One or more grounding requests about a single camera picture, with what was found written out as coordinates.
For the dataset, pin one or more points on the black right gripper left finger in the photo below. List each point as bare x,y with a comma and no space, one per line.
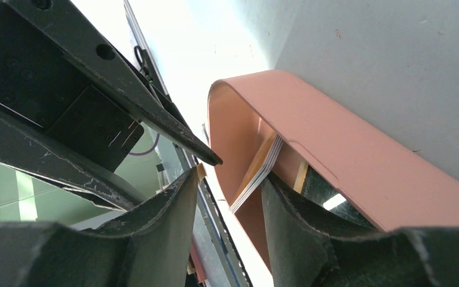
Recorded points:
146,246

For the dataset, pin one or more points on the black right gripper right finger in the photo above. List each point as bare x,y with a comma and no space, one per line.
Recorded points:
310,246

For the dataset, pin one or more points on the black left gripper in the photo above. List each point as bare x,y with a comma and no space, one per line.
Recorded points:
39,87

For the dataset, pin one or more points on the pink plastic tray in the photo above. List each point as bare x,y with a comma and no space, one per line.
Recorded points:
392,186

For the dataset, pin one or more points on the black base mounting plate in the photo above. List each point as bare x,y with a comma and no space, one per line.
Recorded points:
214,254

